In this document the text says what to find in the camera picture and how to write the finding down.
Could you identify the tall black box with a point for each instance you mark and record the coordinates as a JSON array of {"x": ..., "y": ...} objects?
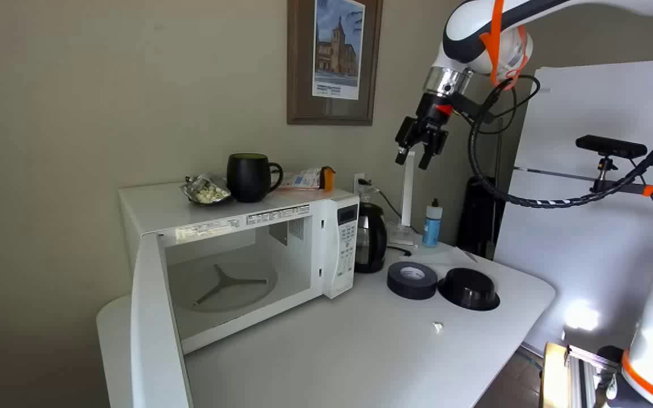
[{"x": 481, "y": 219}]

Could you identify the black tape roll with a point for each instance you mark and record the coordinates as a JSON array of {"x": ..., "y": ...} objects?
[{"x": 411, "y": 279}]

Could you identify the black camera on rod mount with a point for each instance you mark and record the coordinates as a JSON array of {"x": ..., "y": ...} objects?
[{"x": 610, "y": 146}]

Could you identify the white microwave body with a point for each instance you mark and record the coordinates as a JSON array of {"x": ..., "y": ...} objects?
[{"x": 339, "y": 249}]

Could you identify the small white scrap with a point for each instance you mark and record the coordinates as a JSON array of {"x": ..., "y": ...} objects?
[{"x": 439, "y": 326}]

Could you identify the orange object in clear plastic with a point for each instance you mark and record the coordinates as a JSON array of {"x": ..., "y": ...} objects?
[{"x": 327, "y": 179}]

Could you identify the white board panel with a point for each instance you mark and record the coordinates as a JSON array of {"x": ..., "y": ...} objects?
[{"x": 567, "y": 256}]

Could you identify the black mug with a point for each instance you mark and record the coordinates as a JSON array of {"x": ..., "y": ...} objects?
[{"x": 250, "y": 182}]

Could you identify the black round lid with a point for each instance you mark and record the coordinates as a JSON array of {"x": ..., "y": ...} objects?
[{"x": 468, "y": 290}]

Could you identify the white microwave door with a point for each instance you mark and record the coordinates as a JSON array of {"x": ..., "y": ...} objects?
[{"x": 153, "y": 341}]

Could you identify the brown framed picture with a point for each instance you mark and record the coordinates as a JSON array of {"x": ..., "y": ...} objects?
[{"x": 299, "y": 60}]

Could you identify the black glass electric kettle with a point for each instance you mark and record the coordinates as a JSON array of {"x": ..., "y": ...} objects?
[{"x": 373, "y": 240}]

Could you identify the glass microwave turntable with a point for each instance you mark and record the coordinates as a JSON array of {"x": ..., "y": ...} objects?
[{"x": 242, "y": 290}]

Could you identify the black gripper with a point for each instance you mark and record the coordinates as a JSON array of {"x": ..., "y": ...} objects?
[{"x": 426, "y": 127}]

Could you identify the blue bottle with black cap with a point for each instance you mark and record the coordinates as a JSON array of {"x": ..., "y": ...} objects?
[{"x": 432, "y": 226}]

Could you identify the white wall outlet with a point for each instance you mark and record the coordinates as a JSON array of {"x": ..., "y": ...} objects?
[{"x": 361, "y": 185}]

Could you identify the crumpled foil wrapper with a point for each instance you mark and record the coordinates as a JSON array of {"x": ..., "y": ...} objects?
[{"x": 205, "y": 191}]

